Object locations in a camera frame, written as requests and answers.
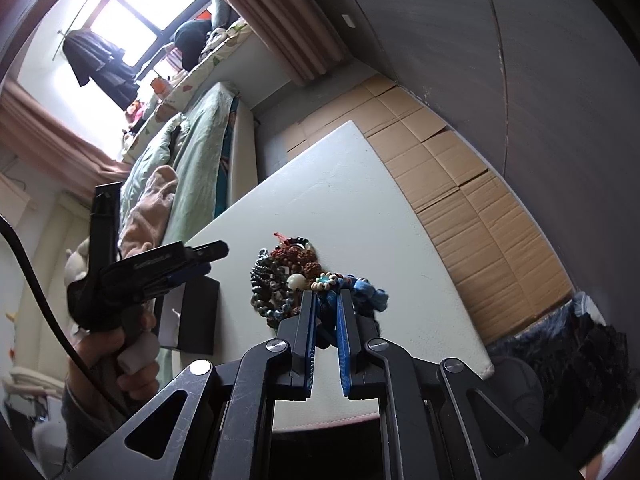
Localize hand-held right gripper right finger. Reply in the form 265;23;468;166
336;287;588;480

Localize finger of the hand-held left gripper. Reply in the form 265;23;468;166
149;261;212;298
169;240;231;275

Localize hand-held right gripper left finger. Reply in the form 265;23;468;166
65;290;321;480

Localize black jewelry box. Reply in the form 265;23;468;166
177;276;221;356

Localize blue bead bracelet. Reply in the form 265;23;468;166
345;275;391;314

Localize grey bead bracelet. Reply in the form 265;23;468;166
250;247;301;322

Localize cream small bead bracelet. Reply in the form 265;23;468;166
310;272;344;294

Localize brown rough bead bracelet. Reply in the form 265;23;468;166
272;232;323;279

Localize person's left forearm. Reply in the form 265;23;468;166
60;382;146;466

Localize person's left hand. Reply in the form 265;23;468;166
65;309;161;404

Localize beige plush toy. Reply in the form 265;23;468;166
64;237;94;321

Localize pink fleece blanket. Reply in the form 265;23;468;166
117;166;180;261

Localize cream padded headboard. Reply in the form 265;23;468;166
0;175;93;281

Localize bed with green sheet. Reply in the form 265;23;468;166
120;81;258;256

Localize light green quilt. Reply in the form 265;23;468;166
120;112;188;221

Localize white low table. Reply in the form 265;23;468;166
160;120;496;433

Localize pile of soft toys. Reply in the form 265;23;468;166
122;100;151;136

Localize pink curtain beside bed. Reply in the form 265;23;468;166
0;80;131;181

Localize printed window seat cushion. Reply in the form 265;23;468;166
122;17;253;161

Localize flattened cardboard sheets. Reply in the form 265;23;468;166
285;74;576;346

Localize black cloth bundle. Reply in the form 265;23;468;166
173;19;213;68

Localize hanging dark clothing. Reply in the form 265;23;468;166
62;29;140;110

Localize dark fuzzy cloth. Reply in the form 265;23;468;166
487;290;640;456

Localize grey pillow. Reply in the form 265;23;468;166
210;0;233;28

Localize window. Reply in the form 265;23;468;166
55;0;216;68

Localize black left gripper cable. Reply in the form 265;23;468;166
0;215;131;418

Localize pink curtain beside wood wall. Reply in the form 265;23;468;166
210;0;351;86

